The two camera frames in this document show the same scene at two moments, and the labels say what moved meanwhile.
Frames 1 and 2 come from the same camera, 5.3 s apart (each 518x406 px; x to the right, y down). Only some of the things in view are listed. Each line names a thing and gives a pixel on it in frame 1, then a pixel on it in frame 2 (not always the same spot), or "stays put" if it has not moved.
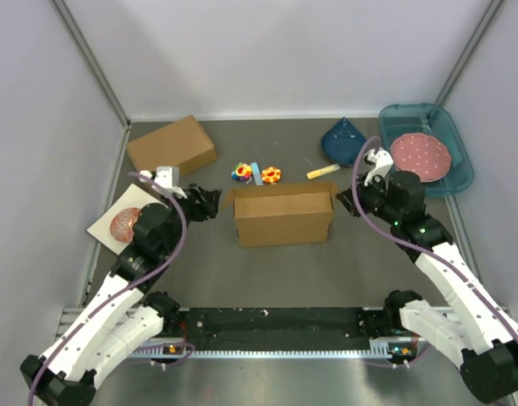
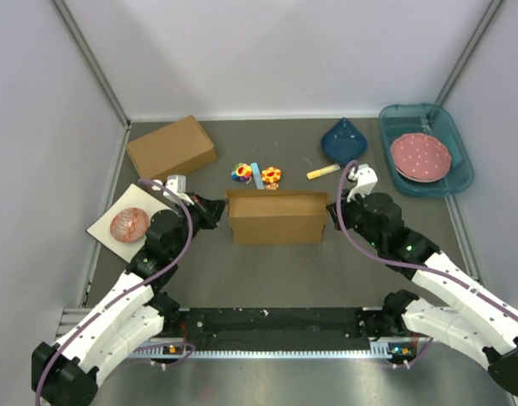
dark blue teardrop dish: [343, 142] stays put
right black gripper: [345, 197] -> [345, 205]
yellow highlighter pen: [310, 175] stays put
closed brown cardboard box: [182, 144] stays put
